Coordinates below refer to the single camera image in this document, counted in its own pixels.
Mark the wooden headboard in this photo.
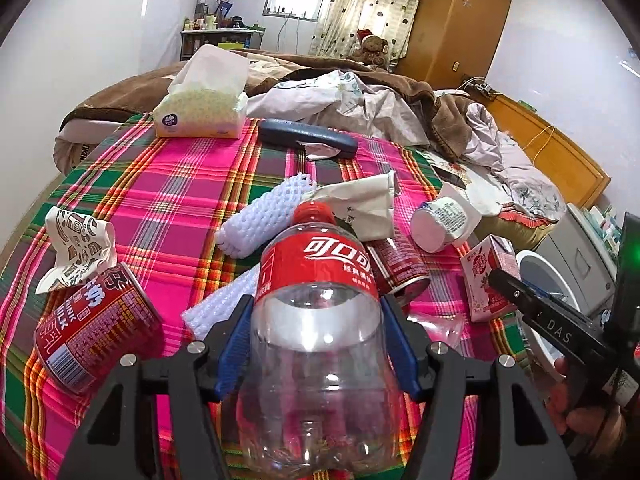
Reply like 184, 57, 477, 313
469, 88, 611, 209

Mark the tissue pack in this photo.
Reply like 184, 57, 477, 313
152, 44, 250, 139

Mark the wooden wardrobe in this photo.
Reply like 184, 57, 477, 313
396, 0, 512, 89

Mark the patterned curtain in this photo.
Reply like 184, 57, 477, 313
309, 0, 420, 66

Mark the grey drawer cabinet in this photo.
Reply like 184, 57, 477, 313
536, 204, 617, 318

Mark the dark blue glasses case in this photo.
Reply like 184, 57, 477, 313
258, 118, 358, 160

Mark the person's right hand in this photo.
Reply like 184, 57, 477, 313
544, 382, 627, 458

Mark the colourful plaid bed cloth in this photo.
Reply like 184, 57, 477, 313
0, 112, 532, 480

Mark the red strawberry milk carton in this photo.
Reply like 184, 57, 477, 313
461, 234, 520, 323

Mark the red drink can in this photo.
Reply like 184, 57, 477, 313
34, 263, 162, 394

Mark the crumpled cream paper bag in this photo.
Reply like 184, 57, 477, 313
303, 170, 396, 242

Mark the brown blanket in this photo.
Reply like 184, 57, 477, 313
52, 49, 482, 176

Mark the light floral duvet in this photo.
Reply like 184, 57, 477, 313
247, 70, 566, 222

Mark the cluttered shelf desk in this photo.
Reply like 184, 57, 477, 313
179, 0, 265, 61

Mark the clear cola bottle red label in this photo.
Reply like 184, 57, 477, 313
236, 202, 401, 479

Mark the white yogurt cup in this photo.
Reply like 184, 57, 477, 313
410, 183, 482, 254

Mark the crumpled printed paper wrapper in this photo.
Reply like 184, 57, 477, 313
36, 207, 117, 295

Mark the white foam fruit net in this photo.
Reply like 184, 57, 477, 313
215, 174, 317, 259

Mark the teddy bear with santa hat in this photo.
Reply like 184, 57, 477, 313
348, 29, 388, 70

